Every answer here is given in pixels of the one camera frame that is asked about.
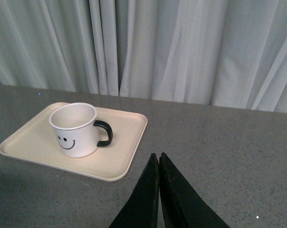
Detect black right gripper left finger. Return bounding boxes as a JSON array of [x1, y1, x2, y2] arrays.
[[110, 153, 159, 228]]

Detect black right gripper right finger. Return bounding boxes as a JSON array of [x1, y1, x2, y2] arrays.
[[159, 152, 228, 228]]

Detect white smiley mug black handle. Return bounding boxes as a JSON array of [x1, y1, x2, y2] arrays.
[[49, 103, 113, 158]]

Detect cream rectangular tray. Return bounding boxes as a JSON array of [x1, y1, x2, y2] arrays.
[[0, 102, 148, 181]]

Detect white pleated curtain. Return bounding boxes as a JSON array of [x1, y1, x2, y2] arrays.
[[0, 0, 287, 113]]

